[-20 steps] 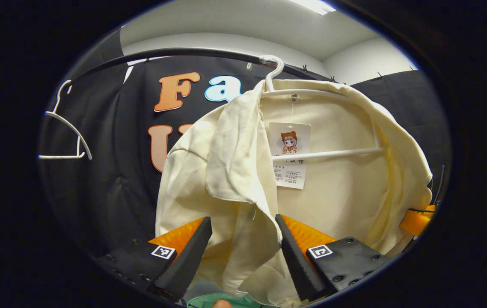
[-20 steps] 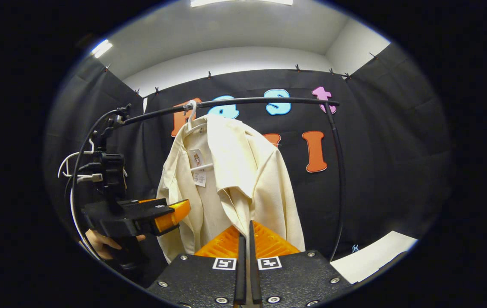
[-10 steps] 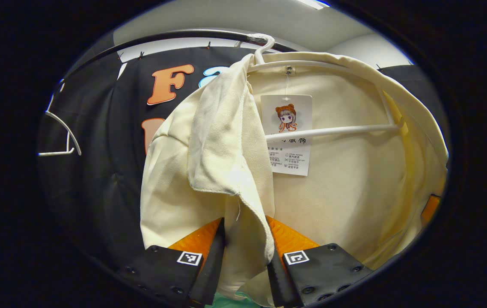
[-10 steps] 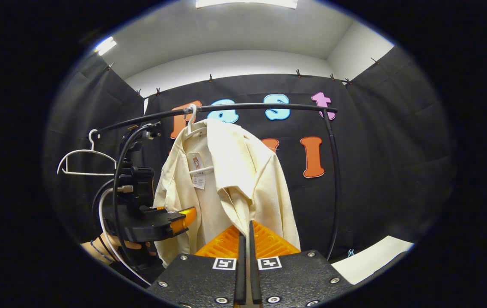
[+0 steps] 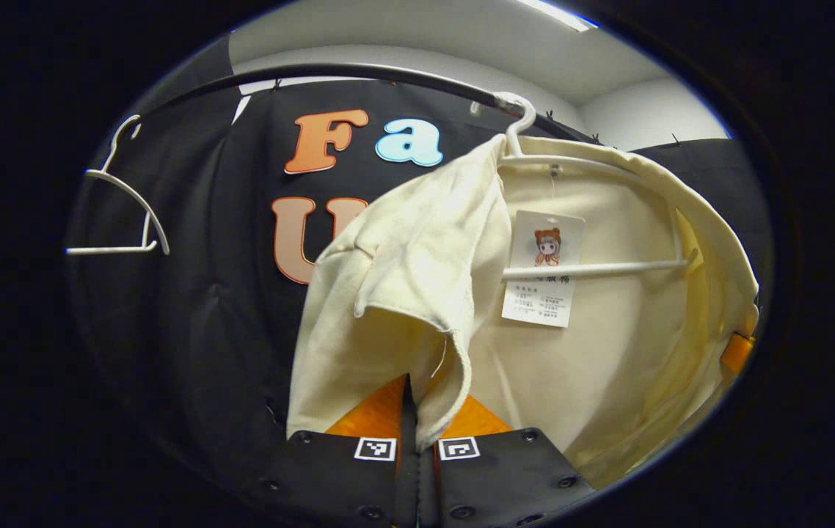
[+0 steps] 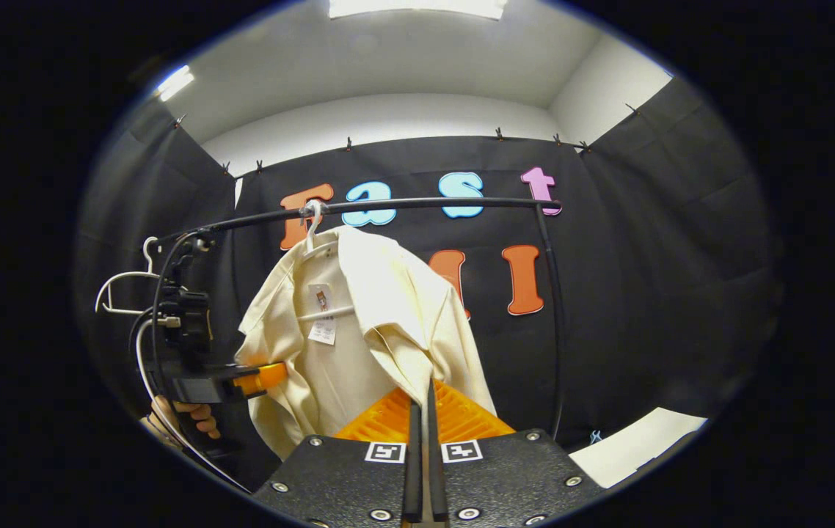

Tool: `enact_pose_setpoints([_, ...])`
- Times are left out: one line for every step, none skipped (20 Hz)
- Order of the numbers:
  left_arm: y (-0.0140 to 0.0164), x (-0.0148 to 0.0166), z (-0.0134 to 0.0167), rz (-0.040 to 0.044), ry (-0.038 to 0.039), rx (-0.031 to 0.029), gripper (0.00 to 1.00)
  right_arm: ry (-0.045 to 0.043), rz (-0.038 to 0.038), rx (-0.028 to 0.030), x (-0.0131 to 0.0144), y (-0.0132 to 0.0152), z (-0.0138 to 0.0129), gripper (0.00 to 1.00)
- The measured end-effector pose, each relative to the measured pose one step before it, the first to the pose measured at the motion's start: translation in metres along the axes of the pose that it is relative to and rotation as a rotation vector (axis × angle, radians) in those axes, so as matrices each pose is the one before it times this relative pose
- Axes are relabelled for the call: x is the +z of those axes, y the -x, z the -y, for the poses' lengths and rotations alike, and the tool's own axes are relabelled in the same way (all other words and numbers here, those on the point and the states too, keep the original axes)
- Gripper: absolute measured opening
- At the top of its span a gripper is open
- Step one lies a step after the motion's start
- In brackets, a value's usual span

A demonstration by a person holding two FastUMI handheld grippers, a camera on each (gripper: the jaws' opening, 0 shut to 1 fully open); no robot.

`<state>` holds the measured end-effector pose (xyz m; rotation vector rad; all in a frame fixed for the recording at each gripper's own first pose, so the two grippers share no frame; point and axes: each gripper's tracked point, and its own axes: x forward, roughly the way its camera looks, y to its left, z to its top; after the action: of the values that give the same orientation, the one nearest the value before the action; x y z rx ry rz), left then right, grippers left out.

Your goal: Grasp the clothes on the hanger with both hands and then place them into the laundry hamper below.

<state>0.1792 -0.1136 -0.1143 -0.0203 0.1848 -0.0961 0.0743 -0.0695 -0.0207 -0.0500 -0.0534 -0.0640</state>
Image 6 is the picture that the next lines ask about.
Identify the ceiling light panel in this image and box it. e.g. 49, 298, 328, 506
328, 0, 508, 21
156, 65, 196, 102

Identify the row of black clips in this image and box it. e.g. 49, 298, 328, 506
172, 103, 640, 175

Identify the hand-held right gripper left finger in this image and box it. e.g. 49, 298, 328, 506
251, 386, 424, 528

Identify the white cable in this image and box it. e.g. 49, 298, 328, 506
134, 317, 253, 494

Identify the black cable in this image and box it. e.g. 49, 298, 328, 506
150, 231, 198, 397

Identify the white flat sheet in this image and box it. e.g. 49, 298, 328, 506
568, 407, 709, 489

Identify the black backdrop cloth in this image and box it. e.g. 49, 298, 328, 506
73, 77, 781, 470

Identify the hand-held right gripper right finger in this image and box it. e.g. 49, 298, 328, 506
425, 378, 607, 528

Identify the black metal clothes rack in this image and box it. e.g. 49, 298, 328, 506
153, 195, 566, 441

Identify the cream button shirt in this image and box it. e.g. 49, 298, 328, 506
234, 225, 497, 461

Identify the white plastic clothes hanger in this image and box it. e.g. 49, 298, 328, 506
95, 236, 165, 316
299, 199, 357, 323

